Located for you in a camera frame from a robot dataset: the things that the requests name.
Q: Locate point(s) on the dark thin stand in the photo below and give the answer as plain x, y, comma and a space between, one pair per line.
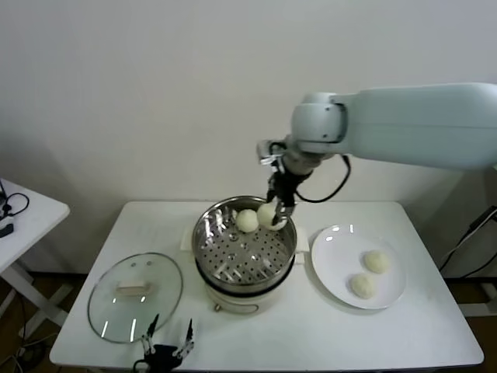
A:
2, 192

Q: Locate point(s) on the glass pot lid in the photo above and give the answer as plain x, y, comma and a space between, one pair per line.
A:
110, 307

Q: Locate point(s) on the white round plate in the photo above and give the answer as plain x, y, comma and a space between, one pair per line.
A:
334, 264

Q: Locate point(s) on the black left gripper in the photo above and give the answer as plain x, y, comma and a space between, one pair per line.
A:
163, 355

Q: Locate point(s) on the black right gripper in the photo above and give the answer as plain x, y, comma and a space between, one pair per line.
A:
285, 190

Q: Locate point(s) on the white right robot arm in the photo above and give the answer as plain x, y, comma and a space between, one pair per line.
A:
407, 124

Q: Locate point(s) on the white table frame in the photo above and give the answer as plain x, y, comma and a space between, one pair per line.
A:
479, 309

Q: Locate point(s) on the white steamed baozi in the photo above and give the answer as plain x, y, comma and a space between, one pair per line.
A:
247, 220
376, 262
266, 217
363, 286

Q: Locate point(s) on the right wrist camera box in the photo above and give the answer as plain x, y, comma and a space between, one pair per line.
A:
268, 151

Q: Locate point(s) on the white folding side table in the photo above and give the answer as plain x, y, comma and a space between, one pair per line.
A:
39, 215

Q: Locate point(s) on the white shelf board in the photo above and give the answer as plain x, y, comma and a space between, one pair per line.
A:
494, 168

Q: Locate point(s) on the stainless steel steamer basket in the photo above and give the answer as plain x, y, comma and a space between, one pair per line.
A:
248, 256

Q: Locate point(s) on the cream electric cooking pot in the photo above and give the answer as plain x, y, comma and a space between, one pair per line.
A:
240, 300

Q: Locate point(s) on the small black device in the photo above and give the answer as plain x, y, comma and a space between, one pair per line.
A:
5, 229

